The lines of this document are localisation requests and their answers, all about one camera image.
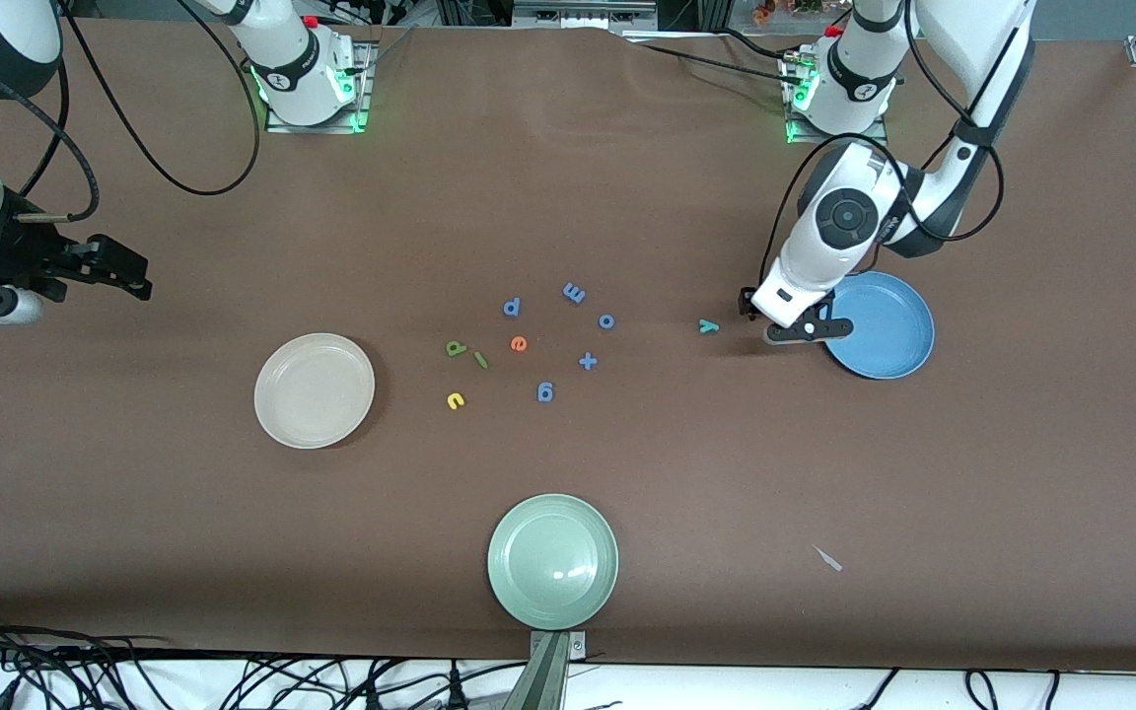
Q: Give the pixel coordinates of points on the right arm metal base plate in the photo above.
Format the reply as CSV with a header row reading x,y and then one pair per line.
x,y
363,89

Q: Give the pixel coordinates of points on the brown table cover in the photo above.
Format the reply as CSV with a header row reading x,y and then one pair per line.
x,y
726,473

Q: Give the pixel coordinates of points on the grey metal frame piece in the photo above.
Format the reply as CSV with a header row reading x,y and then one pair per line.
x,y
583,15

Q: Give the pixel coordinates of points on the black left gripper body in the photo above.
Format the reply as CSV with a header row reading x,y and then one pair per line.
x,y
747,305

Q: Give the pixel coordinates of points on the blue letter m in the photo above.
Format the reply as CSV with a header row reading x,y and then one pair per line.
x,y
574,293

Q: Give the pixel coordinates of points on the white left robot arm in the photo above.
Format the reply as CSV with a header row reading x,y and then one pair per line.
x,y
805,261

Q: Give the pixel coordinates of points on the beige brown plate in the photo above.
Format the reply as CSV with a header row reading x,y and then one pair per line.
x,y
314,394

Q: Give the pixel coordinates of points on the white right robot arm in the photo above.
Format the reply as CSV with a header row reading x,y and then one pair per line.
x,y
302,69

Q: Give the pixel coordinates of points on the grey metal camera bracket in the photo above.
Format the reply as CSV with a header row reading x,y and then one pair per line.
x,y
548,680

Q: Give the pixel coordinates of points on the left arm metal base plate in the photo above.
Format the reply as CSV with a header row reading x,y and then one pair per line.
x,y
864,139

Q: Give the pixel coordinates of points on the small white paper scrap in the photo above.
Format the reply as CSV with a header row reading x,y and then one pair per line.
x,y
829,560

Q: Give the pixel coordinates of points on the pale green plate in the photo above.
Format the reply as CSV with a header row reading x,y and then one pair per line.
x,y
553,562

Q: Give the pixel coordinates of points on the blue plate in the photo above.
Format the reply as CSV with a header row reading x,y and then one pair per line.
x,y
884,340

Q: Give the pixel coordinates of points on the green letter d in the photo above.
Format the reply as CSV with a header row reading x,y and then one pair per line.
x,y
452,348

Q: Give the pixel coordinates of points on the blue letter p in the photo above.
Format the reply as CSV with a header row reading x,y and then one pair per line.
x,y
509,311

